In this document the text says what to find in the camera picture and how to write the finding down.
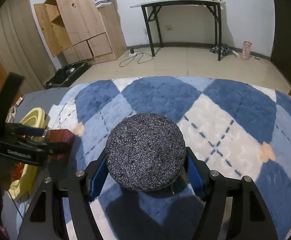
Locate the yellow oval plastic tray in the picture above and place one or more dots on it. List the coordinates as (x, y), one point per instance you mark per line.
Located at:
(26, 170)

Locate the black open case on floor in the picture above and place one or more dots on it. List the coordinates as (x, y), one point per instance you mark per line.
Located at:
(67, 75)

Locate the pink plastic bag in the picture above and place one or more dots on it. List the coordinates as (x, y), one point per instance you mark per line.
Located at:
(246, 50)

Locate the black glitter round box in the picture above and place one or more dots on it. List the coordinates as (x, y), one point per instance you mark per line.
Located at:
(145, 152)

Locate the wooden wardrobe cabinet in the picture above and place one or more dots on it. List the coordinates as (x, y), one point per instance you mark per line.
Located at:
(81, 30)

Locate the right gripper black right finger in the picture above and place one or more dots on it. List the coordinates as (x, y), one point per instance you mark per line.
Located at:
(249, 217)

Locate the dark cloth pile on floor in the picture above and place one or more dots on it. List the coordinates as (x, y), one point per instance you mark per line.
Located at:
(225, 50)

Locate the dark brown cigarette carton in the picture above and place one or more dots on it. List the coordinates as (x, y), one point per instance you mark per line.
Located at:
(61, 141)

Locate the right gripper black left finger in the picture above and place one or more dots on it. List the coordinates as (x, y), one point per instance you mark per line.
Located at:
(45, 217)

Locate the black folding desk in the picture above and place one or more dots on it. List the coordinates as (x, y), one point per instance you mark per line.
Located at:
(182, 23)

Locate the blue white argyle rug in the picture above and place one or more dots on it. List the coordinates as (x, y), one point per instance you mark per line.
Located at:
(235, 128)

